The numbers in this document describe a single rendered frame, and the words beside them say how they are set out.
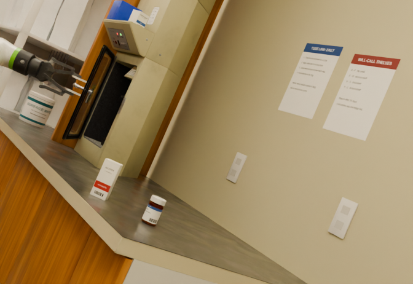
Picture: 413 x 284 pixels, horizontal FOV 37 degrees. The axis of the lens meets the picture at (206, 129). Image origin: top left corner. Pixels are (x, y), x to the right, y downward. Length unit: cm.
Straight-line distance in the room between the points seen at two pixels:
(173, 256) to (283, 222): 72
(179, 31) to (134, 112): 37
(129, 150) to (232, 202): 46
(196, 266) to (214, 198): 99
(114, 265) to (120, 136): 107
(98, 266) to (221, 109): 130
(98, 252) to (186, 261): 22
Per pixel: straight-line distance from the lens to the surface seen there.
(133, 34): 241
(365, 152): 193
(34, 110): 307
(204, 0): 259
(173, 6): 247
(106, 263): 148
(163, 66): 247
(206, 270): 150
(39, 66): 252
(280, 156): 222
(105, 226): 147
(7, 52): 255
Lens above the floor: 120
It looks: 1 degrees up
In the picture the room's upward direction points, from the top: 24 degrees clockwise
